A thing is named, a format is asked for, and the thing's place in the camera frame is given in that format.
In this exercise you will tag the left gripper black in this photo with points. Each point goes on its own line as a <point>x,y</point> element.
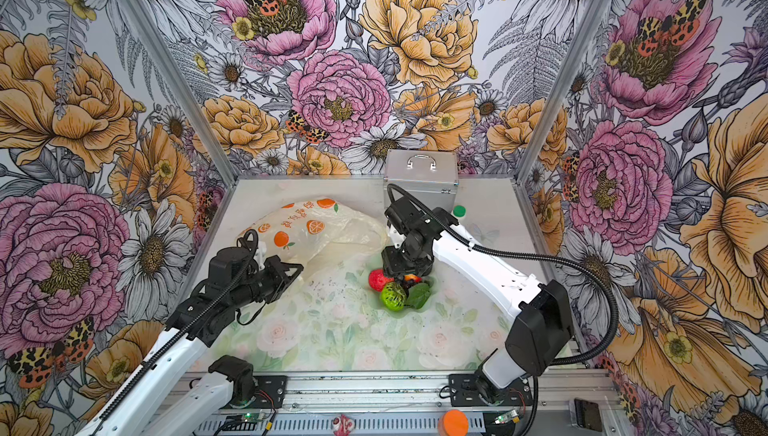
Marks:
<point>278,269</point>

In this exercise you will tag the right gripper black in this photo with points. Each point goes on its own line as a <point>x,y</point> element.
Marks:
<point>391,264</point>

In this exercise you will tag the yellow red mango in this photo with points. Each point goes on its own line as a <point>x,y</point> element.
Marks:
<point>412,279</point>

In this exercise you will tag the red strawberry fruit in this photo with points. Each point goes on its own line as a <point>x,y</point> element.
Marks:
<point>377,280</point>

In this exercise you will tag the green kiwi half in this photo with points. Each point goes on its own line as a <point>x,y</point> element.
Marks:
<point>393,296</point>

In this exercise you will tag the light green wavy plate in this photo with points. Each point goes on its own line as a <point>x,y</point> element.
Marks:
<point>406,286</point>

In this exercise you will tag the cream translucent plastic bag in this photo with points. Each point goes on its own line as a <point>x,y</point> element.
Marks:
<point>319,232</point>

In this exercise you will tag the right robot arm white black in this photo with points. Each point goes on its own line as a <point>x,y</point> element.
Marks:
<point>538,313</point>

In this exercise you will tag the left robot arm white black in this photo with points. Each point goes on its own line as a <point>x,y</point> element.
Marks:
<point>237,277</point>

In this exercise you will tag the green leaf grape bunch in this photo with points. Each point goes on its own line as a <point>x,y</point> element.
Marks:
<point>418,295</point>

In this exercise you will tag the white bottle green cap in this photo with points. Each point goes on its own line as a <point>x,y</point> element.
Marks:
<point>459,212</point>

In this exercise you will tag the silver aluminium case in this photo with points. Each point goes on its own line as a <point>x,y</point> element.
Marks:
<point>431,176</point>

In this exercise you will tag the orange round cap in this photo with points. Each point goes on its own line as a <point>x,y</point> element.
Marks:
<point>453,423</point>

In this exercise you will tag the pink white small figure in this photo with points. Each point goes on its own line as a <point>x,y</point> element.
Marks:
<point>342,425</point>

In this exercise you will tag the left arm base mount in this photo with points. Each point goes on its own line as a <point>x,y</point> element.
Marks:
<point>266,392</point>

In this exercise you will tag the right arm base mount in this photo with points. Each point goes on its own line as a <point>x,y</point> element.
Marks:
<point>472,390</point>

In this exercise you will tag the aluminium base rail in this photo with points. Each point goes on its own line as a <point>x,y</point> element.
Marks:
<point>410,403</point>

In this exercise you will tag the black device on rail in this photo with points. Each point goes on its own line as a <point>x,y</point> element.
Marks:
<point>586,415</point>

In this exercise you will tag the aluminium corner post left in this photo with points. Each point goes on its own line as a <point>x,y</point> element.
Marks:
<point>153,41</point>

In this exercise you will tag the aluminium corner post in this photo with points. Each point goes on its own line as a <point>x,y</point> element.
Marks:
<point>582,37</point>
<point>153,41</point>

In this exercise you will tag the aluminium corner post right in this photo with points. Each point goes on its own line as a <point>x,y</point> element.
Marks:
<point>582,37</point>

